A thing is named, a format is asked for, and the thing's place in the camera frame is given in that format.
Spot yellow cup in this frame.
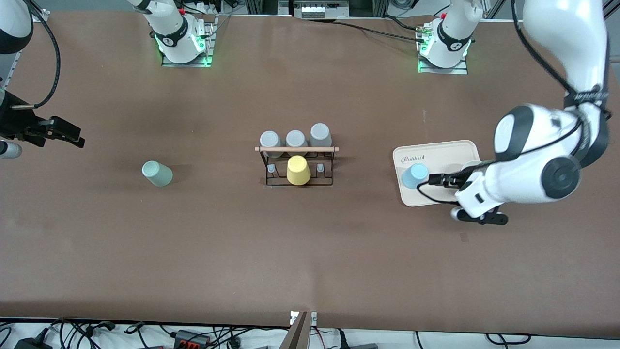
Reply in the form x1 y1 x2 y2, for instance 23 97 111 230
286 155 311 186

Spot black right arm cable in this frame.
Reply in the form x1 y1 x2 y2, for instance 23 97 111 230
12 0 61 110

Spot grey camera mount wedge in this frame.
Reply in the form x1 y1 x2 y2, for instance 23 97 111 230
280 311 310 349

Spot long black table cable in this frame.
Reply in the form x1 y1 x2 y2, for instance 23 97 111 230
332 20 427 42

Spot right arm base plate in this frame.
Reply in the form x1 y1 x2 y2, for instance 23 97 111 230
161 15 216 67

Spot beige tray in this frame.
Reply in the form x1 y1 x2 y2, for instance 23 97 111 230
392 140 481 207

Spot short black table cable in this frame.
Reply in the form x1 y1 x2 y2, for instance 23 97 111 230
383 16 424 32

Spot black wire cup rack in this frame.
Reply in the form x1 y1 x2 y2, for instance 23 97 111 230
255 145 340 188

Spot black cable loop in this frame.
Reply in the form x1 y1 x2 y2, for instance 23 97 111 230
486 333 532 346

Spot small white bracket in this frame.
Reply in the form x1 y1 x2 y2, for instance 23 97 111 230
290 310 318 326

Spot grey cup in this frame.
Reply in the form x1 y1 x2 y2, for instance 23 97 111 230
286 130 309 157
260 131 285 159
309 123 333 148

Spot light blue cup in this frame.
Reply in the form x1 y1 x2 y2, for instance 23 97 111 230
401 162 430 190

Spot black box orange connectors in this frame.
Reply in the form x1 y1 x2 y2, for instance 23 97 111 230
173 329 212 349

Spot pale green cup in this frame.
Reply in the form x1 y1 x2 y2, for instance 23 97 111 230
141 160 173 188

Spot black cable tangle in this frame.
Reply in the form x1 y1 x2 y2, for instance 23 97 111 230
0 317 117 349

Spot black power adapter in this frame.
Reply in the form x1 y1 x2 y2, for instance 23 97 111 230
14 337 53 349

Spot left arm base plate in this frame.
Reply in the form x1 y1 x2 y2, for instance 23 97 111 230
418 19 469 75

